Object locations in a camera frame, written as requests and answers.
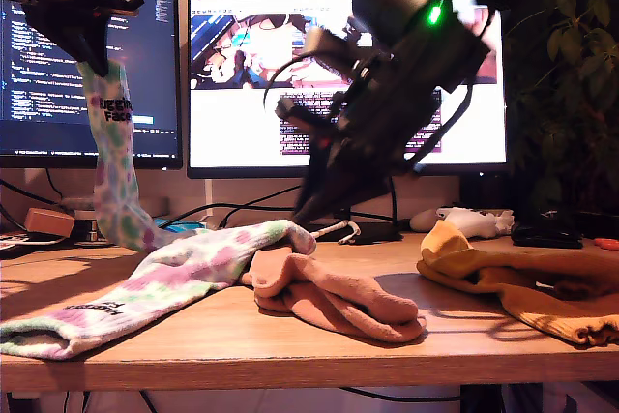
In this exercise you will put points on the pink ankle sock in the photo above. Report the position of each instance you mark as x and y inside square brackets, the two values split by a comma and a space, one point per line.
[401, 333]
[338, 292]

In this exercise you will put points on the yellow ribbed frilly sock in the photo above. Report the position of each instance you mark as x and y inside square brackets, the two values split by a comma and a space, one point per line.
[541, 321]
[445, 244]

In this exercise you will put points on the tie-dye Hugging Face sock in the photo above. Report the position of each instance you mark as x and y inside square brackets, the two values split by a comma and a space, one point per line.
[116, 166]
[169, 282]

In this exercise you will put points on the dark code computer monitor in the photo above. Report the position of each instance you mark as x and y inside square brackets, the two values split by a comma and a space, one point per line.
[155, 69]

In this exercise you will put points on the beige rounded device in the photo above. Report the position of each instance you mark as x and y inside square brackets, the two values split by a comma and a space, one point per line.
[423, 222]

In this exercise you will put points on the white screen computer monitor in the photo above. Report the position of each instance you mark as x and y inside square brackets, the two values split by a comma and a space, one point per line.
[232, 132]

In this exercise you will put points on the white game controller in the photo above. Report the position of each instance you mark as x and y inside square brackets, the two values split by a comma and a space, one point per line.
[479, 224]

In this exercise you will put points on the blue peppermint packet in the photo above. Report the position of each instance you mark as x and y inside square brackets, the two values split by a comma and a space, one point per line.
[186, 227]

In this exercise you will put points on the grey flat box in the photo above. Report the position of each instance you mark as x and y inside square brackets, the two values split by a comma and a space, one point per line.
[159, 205]

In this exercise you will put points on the plain brown cardboard box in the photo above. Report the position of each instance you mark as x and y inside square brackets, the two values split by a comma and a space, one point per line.
[48, 224]

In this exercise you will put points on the black rounded case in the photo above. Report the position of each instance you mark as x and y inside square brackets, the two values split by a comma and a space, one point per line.
[546, 239]

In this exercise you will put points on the black pad with stickers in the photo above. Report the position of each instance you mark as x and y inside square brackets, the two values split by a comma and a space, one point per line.
[14, 248]

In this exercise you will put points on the black table leg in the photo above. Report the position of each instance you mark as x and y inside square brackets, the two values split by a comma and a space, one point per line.
[483, 401]

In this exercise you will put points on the small orange object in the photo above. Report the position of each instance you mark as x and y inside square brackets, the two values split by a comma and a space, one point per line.
[607, 244]

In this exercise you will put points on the green leafy house plant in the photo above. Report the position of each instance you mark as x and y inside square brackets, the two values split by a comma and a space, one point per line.
[580, 45]

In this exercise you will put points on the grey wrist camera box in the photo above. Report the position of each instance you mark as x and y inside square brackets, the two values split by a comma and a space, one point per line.
[319, 43]

